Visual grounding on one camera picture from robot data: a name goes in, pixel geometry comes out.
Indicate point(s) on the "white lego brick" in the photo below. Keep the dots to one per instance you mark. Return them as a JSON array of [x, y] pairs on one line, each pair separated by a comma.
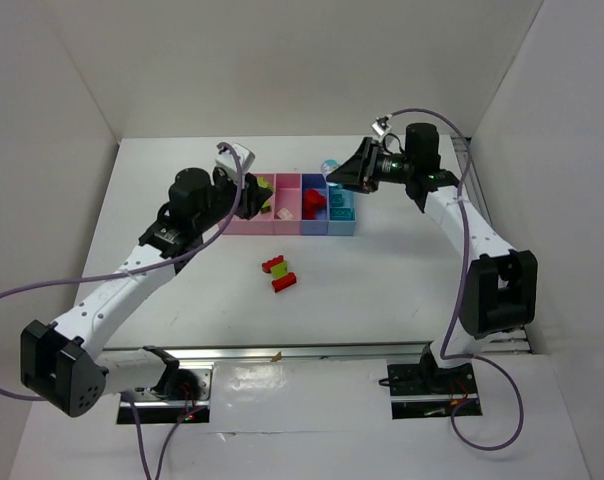
[[284, 214]]

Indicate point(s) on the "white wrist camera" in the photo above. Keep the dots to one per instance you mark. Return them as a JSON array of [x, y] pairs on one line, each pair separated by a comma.
[[234, 159], [381, 127]]

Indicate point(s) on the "red sloped lego piece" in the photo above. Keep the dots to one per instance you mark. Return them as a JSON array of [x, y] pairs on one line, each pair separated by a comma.
[[313, 202]]

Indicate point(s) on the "light blue bin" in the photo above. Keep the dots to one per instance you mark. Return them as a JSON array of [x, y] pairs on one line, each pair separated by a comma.
[[342, 221]]

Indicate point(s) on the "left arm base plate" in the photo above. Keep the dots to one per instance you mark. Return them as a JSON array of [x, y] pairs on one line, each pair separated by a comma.
[[191, 398]]

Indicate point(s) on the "dark blue bin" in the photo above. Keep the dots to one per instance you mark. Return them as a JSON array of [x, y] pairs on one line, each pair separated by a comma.
[[319, 226]]

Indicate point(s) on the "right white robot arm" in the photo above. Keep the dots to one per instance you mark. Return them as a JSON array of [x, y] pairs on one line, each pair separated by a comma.
[[437, 358]]

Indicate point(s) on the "small teal lego brick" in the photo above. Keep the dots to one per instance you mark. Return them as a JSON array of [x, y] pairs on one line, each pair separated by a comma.
[[337, 200]]

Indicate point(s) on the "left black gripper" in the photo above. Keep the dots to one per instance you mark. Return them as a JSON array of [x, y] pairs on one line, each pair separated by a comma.
[[249, 195]]

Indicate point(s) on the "red green lego assembly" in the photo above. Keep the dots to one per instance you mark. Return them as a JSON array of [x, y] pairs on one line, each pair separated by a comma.
[[278, 269]]

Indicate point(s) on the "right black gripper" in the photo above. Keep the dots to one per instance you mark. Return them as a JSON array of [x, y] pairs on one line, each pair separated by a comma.
[[370, 165]]

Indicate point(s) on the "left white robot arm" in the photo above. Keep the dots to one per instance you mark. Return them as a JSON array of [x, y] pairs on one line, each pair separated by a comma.
[[64, 361]]

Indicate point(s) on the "large pink bin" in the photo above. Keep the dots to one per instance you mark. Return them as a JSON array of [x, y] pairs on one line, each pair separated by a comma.
[[254, 220]]

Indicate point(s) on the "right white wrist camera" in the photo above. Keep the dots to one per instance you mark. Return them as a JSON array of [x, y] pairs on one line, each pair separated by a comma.
[[381, 127]]

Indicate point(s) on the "lime green lego brick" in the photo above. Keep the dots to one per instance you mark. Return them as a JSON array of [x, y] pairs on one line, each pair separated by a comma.
[[265, 182]]

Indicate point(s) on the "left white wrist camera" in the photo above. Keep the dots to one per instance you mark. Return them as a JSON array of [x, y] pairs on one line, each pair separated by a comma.
[[234, 159]]

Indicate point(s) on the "small pink bin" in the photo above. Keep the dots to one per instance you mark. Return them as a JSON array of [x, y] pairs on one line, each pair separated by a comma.
[[288, 194]]

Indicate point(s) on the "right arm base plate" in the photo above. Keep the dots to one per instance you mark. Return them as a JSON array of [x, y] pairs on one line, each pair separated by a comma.
[[414, 395]]

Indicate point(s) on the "teal rounded lego block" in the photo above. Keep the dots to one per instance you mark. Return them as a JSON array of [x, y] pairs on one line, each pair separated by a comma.
[[329, 166]]

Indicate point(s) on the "aluminium rail front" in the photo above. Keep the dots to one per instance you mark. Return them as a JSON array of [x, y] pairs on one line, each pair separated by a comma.
[[319, 351]]

